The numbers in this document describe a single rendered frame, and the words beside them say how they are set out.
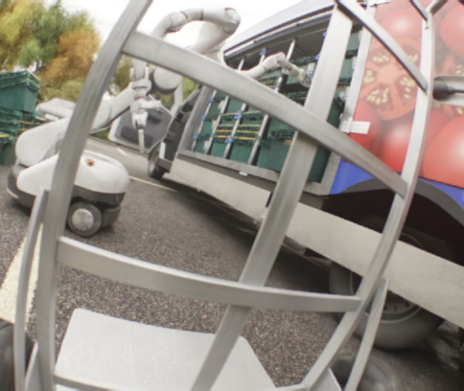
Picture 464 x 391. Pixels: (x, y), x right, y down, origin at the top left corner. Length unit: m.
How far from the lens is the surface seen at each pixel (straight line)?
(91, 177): 1.14
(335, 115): 1.50
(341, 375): 0.61
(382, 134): 1.29
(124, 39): 0.29
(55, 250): 0.31
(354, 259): 1.19
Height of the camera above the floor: 0.49
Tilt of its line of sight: 3 degrees down
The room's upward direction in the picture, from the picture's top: 20 degrees clockwise
